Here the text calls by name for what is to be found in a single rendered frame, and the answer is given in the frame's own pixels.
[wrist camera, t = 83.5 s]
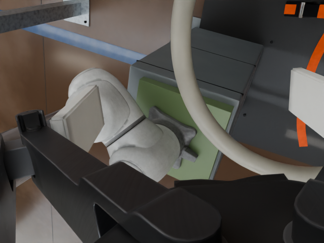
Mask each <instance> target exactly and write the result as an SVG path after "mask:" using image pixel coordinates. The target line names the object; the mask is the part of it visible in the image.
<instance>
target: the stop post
mask: <svg viewBox="0 0 324 243"><path fill-rule="evenodd" d="M62 19H64V20H66V21H69V22H73V23H77V24H81V25H84V26H88V27H89V26H90V0H63V1H62V2H55V3H49V4H43V5H36V6H30V7H24V8H17V9H10V10H4V11H0V34H1V33H5V32H9V31H13V30H18V29H22V28H26V27H32V26H36V25H40V24H45V23H49V22H53V21H57V20H62Z"/></svg>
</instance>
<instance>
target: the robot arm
mask: <svg viewBox="0 0 324 243"><path fill-rule="evenodd" d="M68 97H69V98H68V100H67V102H66V105H65V106H64V107H63V108H62V109H60V110H57V111H55V112H52V113H50V114H48V115H44V111H43V110H41V109H35V110H29V111H24V112H21V113H19V114H17V115H15V119H16V123H17V126H18V127H16V128H12V129H10V130H7V131H5V132H2V133H0V243H15V241H16V187H18V186H19V185H21V184H22V183H24V182H25V181H27V180H28V179H30V178H32V181H33V182H34V184H35V185H36V186H37V187H38V189H39V190H40V191H41V192H42V193H43V195H44V196H45V197H46V198H47V200H48V201H49V202H50V203H51V205H52V206H53V207H54V208H55V209H56V211H57V212H58V213H59V214H60V216H61V217H62V218H63V219H64V220H65V221H66V223H67V224H68V225H69V226H70V227H71V229H72V230H73V231H74V232H75V234H76V235H77V236H78V237H79V239H80V240H81V241H82V242H83V243H324V166H323V167H322V169H321V170H320V172H319V173H318V175H317V176H316V178H315V179H311V178H310V179H309V180H308V181H307V182H302V181H296V180H288V178H287V177H286V176H285V174H271V175H255V176H250V177H246V178H241V179H237V180H232V181H223V180H209V179H191V180H177V181H174V187H173V188H169V189H168V188H166V187H165V186H163V185H161V184H160V183H158V182H159V181H160V180H161V179H162V178H163V177H164V176H165V175H166V174H167V173H168V172H169V170H170V169H171V168H172V167H173V168H175V169H178V168H180V166H181V162H182V158H183V159H186V160H189V161H191V162H195V161H196V159H197V158H198V155H197V154H196V153H195V152H194V151H193V150H191V149H190V148H189V147H188V146H189V144H190V142H191V140H192V139H193V138H194V137H195V136H196V134H197V130H196V129H195V128H194V127H190V126H187V125H185V124H183V123H181V122H179V121H178V120H176V119H174V118H172V117H171V116H169V115H167V114H165V113H163V112H162V111H161V110H159V108H158V107H156V106H152V107H151V108H150V109H149V116H148V118H147V117H146V116H145V115H144V113H143V112H142V110H141V108H140V107H139V105H138V104H137V103H136V101H135V100H134V99H133V97H132V96H131V95H130V93H129V92H128V91H127V89H126V88H125V87H124V86H123V85H122V83H121V82H120V81H119V80H118V79H117V78H116V77H114V76H113V75H112V74H110V73H109V72H107V71H105V70H103V69H101V68H89V69H87V70H84V71H83V72H81V73H79V74H78V75H77V76H76V77H75V78H74V79H73V80H72V82H71V84H70V86H69V89H68ZM289 111H290V112H291V113H293V114H294V115H295V116H297V117H298V118H299V119H300V120H302V121H303V122H304V123H306V125H308V126H309V127H310V128H312V129H313V130H314V131H315V132H317V133H318V134H319V135H321V136H322V137H323V138H324V76H322V75H319V74H317V73H314V72H311V71H309V70H306V69H304V68H301V67H298V68H293V69H292V70H291V79H290V95H289ZM97 142H102V143H103V144H104V145H105V146H106V147H107V150H108V154H109V157H110V159H109V166H107V165H106V164H104V163H103V162H101V161H100V160H98V159H97V158H95V157H94V156H92V155H91V154H89V153H88V152H89V150H90V148H91V147H92V145H93V143H97Z"/></svg>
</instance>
